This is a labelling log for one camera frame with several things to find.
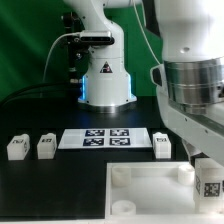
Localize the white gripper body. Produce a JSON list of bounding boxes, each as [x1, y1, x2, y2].
[[157, 90, 224, 166]]

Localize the white marker sheet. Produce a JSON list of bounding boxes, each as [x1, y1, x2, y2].
[[58, 128, 152, 149]]

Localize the white camera cable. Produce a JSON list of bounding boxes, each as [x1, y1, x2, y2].
[[41, 32, 82, 84]]

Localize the black cables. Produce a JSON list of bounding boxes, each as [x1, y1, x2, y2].
[[0, 81, 83, 108]]

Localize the white square table top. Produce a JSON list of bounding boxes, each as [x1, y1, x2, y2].
[[105, 162, 224, 224]]

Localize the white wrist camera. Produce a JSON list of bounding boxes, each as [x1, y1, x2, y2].
[[150, 64, 168, 95]]

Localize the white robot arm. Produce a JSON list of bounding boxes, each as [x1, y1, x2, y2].
[[63, 0, 224, 166]]

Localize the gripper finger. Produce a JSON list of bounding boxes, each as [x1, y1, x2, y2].
[[182, 140, 207, 166]]

